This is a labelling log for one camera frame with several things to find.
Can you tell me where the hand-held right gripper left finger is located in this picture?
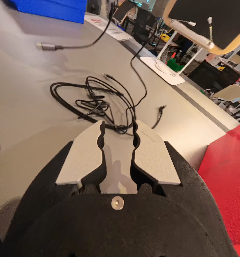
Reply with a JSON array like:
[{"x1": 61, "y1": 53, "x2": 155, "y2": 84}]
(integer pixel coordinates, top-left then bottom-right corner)
[{"x1": 55, "y1": 120, "x2": 107, "y2": 189}]

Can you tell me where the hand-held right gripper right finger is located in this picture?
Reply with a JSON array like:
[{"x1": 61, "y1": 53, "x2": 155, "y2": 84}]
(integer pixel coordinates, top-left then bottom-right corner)
[{"x1": 130, "y1": 120, "x2": 181, "y2": 191}]

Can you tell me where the red plastic bin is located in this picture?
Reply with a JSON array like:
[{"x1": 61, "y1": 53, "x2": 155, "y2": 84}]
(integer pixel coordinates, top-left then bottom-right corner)
[{"x1": 198, "y1": 118, "x2": 240, "y2": 257}]

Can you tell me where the white metal stand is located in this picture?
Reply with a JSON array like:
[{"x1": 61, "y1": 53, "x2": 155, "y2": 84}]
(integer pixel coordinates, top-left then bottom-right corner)
[{"x1": 140, "y1": 17, "x2": 215, "y2": 86}]

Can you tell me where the green plastic bin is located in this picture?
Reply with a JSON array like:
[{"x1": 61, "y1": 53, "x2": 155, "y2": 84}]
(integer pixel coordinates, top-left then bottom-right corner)
[{"x1": 167, "y1": 59, "x2": 184, "y2": 72}]

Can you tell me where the beige board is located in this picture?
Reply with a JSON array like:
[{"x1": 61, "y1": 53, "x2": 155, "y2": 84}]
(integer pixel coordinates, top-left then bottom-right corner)
[{"x1": 213, "y1": 84, "x2": 240, "y2": 102}]

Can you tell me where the white paper sheet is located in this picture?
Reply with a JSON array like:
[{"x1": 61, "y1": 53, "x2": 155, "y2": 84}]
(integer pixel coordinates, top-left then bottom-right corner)
[{"x1": 84, "y1": 15, "x2": 133, "y2": 42}]

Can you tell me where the black office chair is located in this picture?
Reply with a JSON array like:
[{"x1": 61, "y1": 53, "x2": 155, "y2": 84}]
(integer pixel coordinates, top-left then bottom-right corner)
[{"x1": 132, "y1": 9, "x2": 158, "y2": 43}]

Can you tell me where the blue plastic bin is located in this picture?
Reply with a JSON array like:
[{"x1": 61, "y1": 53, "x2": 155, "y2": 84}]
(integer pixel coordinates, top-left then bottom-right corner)
[{"x1": 7, "y1": 0, "x2": 88, "y2": 24}]

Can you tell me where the black panel with wooden rim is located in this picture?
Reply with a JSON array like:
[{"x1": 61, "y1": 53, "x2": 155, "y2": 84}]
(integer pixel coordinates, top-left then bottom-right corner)
[{"x1": 163, "y1": 0, "x2": 240, "y2": 55}]

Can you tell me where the black usb-c cable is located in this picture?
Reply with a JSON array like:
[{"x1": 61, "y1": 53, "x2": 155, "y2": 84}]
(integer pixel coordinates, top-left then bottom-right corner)
[{"x1": 151, "y1": 105, "x2": 167, "y2": 130}]

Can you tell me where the tangled black cable bundle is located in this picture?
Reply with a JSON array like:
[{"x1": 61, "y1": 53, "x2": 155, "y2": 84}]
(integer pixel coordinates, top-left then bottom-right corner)
[{"x1": 50, "y1": 73, "x2": 136, "y2": 135}]

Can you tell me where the thin black cable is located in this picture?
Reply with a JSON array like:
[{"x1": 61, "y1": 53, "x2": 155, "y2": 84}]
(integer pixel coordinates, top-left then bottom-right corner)
[{"x1": 130, "y1": 20, "x2": 159, "y2": 113}]

